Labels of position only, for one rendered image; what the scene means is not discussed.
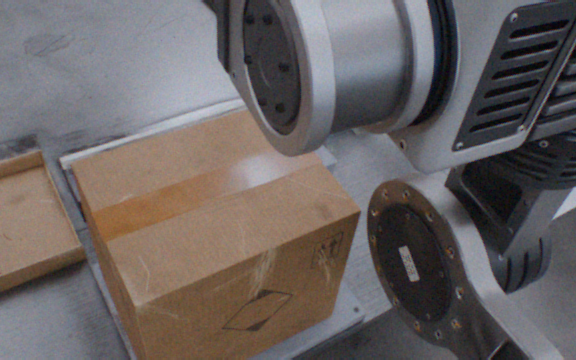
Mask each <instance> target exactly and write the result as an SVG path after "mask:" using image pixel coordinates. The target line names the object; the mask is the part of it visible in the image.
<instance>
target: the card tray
mask: <svg viewBox="0 0 576 360"><path fill-rule="evenodd" d="M86 259H87V256H86V253H85V249H84V246H83V244H81V243H80V240H79V238H78V236H77V234H76V231H75V229H74V228H73V226H72V223H71V221H70V219H69V216H68V214H67V212H66V210H65V207H64V205H63V203H62V201H61V198H60V196H59V194H58V189H57V187H56V185H55V183H54V181H53V179H52V176H51V174H50V172H49V170H48V167H47V165H46V163H45V160H44V157H43V154H42V151H41V149H39V150H36V151H33V152H29V153H26V154H22V155H19V156H16V157H13V158H10V159H7V160H3V161H0V293H1V292H3V291H6V290H8V289H11V288H14V287H16V286H18V285H20V284H23V283H25V282H28V281H30V280H33V279H36V278H38V277H41V276H43V275H46V274H48V273H51V272H56V271H59V270H60V269H63V268H65V267H68V266H70V265H73V264H76V263H78V262H81V261H83V260H86Z"/></svg>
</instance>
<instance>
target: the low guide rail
mask: <svg viewBox="0 0 576 360"><path fill-rule="evenodd" d="M244 108H247V107H246V105H245V104H244V102H243V101H242V102H238V103H235V104H233V105H230V106H226V107H223V108H220V109H217V110H214V111H210V112H207V113H204V114H201V115H197V116H194V117H191V118H189V119H186V120H182V121H179V122H176V123H173V124H169V125H166V126H163V127H160V128H157V129H153V130H150V131H147V132H145V133H141V134H138V135H135V136H132V137H128V138H122V139H119V140H116V141H112V142H109V143H106V144H103V145H100V146H97V147H94V148H91V149H88V150H84V151H81V152H78V153H75V154H71V155H68V156H65V157H62V158H60V162H61V166H62V168H63V169H64V170H65V169H67V168H66V165H67V164H71V163H72V162H75V161H78V160H81V159H84V158H88V157H91V156H94V155H98V154H101V153H103V152H106V151H110V150H113V149H116V148H120V147H123V146H126V145H129V144H133V143H136V142H139V141H142V140H145V139H148V138H154V137H157V136H160V135H163V134H167V133H170V132H173V131H176V130H179V129H182V128H186V127H189V126H191V125H194V124H197V123H200V122H204V121H207V120H210V119H213V118H216V117H219V116H222V115H226V114H229V113H232V112H235V111H237V110H240V109H244Z"/></svg>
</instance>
